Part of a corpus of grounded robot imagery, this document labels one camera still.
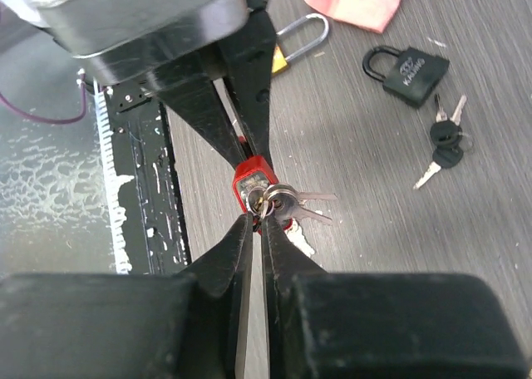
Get pink cloth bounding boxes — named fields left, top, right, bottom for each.
left=304, top=0, right=401, bottom=34

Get black-headed key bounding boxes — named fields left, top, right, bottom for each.
left=429, top=94, right=467, bottom=149

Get large brass padlock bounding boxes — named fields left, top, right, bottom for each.
left=269, top=12, right=331, bottom=77

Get black padlock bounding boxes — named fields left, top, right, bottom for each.
left=362, top=45, right=450, bottom=108

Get slotted cable duct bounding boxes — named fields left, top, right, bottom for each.
left=93, top=80, right=134, bottom=274

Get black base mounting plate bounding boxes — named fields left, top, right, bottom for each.
left=105, top=81, right=191, bottom=275

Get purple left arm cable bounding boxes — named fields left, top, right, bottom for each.
left=0, top=73, right=89, bottom=126

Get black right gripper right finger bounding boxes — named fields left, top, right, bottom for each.
left=261, top=218, right=530, bottom=378

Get red cable seal lock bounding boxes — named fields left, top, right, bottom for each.
left=232, top=155, right=281, bottom=234

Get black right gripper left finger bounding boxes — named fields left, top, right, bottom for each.
left=1, top=214, right=253, bottom=378

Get silver red lock keys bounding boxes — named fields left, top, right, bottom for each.
left=244, top=183, right=337, bottom=225

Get silver brass lock keys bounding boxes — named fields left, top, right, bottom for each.
left=284, top=220, right=315, bottom=258

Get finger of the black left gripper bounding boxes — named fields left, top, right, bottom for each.
left=218, top=10, right=277, bottom=165
left=145, top=71, right=245, bottom=167

